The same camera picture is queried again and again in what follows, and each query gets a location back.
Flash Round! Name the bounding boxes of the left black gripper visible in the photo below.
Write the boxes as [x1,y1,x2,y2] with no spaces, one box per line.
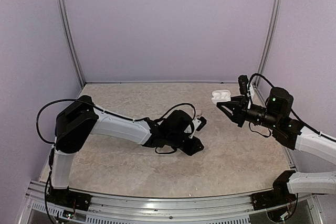
[167,133,205,156]

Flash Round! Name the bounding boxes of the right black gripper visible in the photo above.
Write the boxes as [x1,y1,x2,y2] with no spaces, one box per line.
[217,95,281,130]

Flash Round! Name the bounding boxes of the white earbud charging case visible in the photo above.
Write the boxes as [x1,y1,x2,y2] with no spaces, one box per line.
[211,90,231,105]

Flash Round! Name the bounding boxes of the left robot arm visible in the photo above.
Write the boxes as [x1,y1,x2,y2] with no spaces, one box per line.
[49,95,207,206]

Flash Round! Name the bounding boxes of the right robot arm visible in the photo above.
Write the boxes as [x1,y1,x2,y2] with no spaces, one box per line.
[211,87,335,205]

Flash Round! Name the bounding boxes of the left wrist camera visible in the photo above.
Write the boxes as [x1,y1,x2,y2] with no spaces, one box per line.
[184,116,207,138]

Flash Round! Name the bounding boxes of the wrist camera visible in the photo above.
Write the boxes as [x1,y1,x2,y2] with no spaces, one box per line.
[238,75,255,99]
[184,116,207,138]

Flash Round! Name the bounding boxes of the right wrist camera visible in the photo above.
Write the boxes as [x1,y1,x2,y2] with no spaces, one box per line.
[238,75,255,99]

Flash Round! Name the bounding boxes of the front aluminium rail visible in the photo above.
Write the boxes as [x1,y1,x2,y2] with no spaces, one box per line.
[15,181,325,223]

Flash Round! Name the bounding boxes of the right aluminium frame post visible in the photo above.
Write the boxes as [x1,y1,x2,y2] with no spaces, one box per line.
[257,0,281,74]

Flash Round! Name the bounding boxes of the aluminium frame post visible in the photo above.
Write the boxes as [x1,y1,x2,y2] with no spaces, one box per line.
[257,0,281,74]
[57,0,86,88]

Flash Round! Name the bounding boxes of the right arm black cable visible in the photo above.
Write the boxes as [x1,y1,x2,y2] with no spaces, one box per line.
[248,73,336,141]

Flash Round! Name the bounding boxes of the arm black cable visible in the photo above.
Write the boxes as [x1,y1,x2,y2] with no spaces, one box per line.
[248,73,336,141]
[36,99,196,145]

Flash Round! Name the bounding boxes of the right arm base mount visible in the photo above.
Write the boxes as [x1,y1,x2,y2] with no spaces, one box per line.
[250,170,297,210]

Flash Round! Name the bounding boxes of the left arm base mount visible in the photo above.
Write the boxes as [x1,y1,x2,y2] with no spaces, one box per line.
[46,188,92,211]

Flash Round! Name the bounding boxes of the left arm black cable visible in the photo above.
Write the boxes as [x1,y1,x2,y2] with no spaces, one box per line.
[36,99,196,145]

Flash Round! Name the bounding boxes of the left aluminium frame post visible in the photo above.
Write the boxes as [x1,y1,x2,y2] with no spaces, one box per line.
[57,0,86,88]

